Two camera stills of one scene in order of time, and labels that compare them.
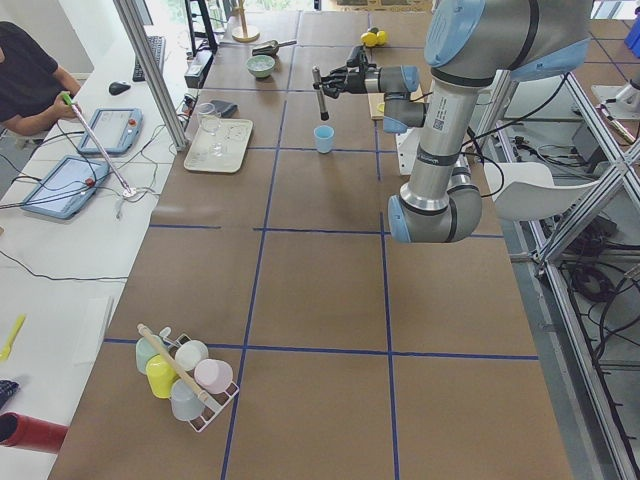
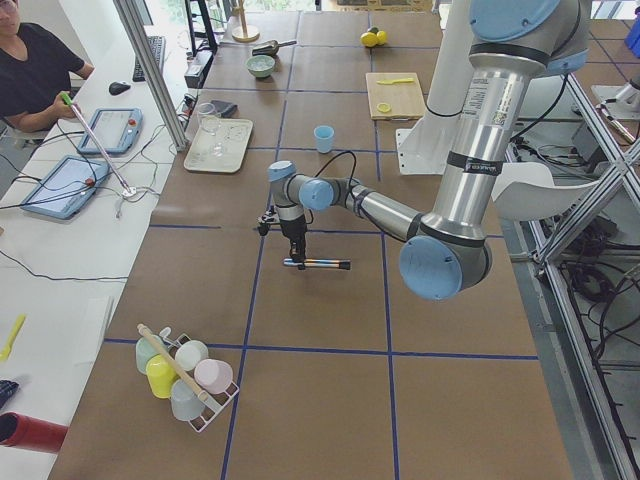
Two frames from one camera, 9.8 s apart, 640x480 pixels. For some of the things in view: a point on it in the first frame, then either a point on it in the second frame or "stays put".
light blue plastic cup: [324, 136] stays put
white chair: [527, 191] stays put
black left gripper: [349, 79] -> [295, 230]
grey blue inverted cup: [185, 403] stays put
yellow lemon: [381, 37] stays put
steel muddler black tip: [316, 76] -> [328, 263]
